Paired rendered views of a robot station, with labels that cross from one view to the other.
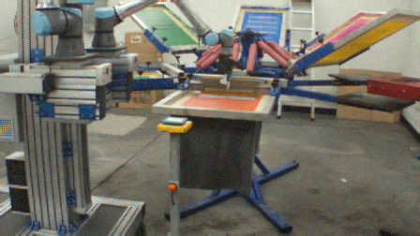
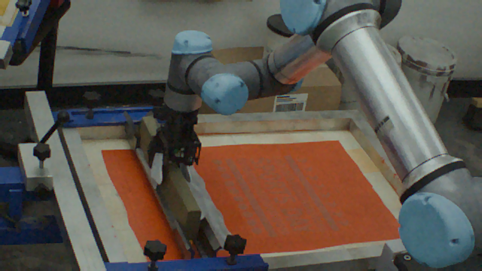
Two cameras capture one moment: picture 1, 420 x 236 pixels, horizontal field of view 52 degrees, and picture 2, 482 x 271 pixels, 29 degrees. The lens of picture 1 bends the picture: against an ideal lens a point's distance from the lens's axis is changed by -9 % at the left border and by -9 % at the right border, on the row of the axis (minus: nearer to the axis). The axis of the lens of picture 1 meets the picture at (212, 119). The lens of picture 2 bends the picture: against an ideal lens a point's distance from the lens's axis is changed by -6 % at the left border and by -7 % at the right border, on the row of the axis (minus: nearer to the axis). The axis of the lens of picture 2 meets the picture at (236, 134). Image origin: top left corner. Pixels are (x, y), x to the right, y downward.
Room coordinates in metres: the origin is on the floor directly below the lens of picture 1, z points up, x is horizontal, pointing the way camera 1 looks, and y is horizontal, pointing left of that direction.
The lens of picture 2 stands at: (3.77, 1.38, 2.18)
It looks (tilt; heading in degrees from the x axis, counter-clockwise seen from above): 30 degrees down; 233
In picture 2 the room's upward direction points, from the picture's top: 11 degrees clockwise
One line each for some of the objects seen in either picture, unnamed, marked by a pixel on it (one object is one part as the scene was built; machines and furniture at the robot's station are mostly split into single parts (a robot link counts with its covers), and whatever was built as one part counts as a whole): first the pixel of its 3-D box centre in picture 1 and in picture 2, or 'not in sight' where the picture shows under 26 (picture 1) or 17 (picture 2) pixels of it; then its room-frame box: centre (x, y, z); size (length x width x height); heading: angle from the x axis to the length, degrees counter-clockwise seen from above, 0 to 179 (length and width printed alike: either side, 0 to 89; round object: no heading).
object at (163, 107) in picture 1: (222, 98); (254, 190); (2.62, -0.06, 0.97); 0.79 x 0.58 x 0.04; 169
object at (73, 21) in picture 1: (68, 21); not in sight; (2.17, 0.70, 1.42); 0.13 x 0.12 x 0.14; 148
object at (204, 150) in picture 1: (211, 154); not in sight; (2.33, 0.00, 0.74); 0.45 x 0.03 x 0.43; 79
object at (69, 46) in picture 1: (69, 45); not in sight; (2.17, 0.70, 1.31); 0.15 x 0.15 x 0.10
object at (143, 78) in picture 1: (132, 66); not in sight; (3.36, 0.59, 1.05); 1.08 x 0.61 x 0.23; 109
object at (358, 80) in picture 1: (319, 81); not in sight; (3.87, -0.90, 0.91); 1.34 x 0.40 x 0.08; 109
